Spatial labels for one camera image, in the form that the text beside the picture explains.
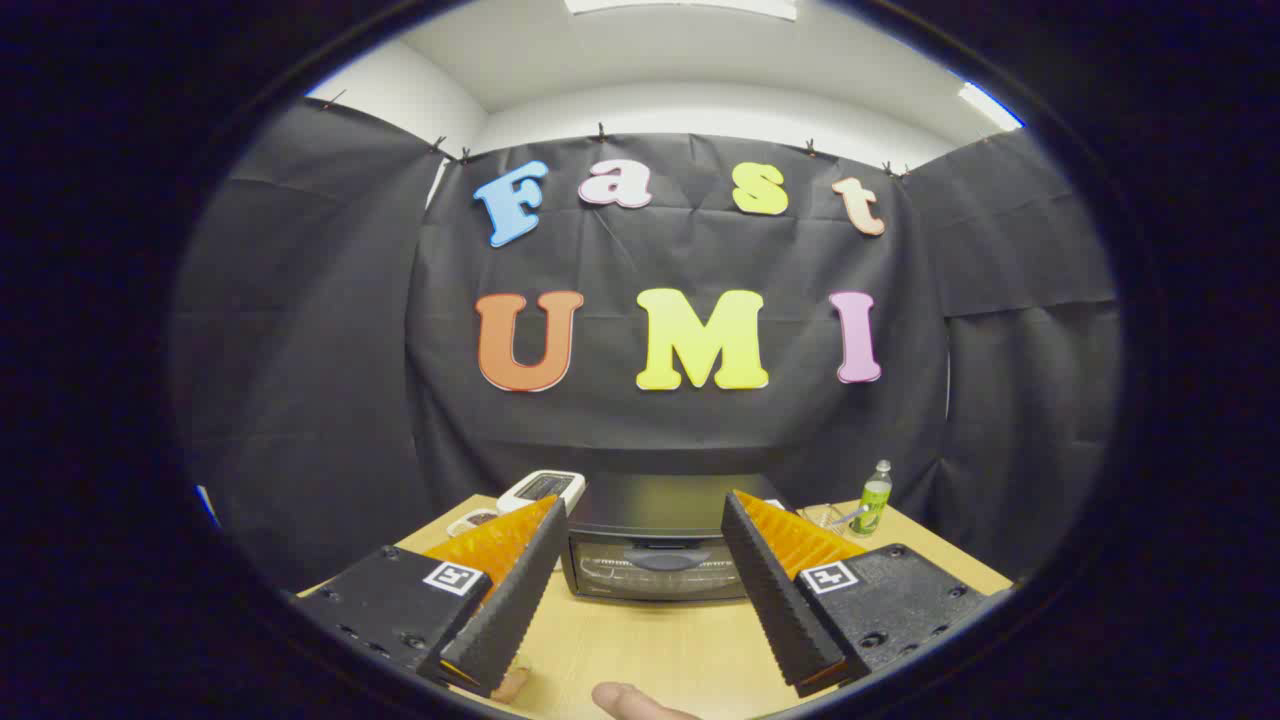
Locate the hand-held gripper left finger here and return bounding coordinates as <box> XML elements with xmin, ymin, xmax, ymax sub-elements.
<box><xmin>295</xmin><ymin>495</ymin><xmax>571</xmax><ymax>699</ymax></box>

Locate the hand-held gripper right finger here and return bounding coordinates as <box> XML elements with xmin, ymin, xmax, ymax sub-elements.
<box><xmin>720</xmin><ymin>489</ymin><xmax>1001</xmax><ymax>699</ymax></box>

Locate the black toaster oven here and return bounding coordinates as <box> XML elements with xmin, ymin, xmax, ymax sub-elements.
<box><xmin>558</xmin><ymin>472</ymin><xmax>793</xmax><ymax>603</ymax></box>

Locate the white pop-up toaster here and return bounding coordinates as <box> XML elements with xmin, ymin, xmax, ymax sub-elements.
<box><xmin>497</xmin><ymin>470</ymin><xmax>586</xmax><ymax>516</ymax></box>

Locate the green drink bottle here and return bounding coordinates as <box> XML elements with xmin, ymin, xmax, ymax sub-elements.
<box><xmin>850</xmin><ymin>460</ymin><xmax>893</xmax><ymax>539</ymax></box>

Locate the ceiling light panel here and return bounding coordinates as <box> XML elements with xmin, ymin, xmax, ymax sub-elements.
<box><xmin>565</xmin><ymin>0</ymin><xmax>798</xmax><ymax>21</ymax></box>
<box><xmin>958</xmin><ymin>82</ymin><xmax>1023</xmax><ymax>131</ymax></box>

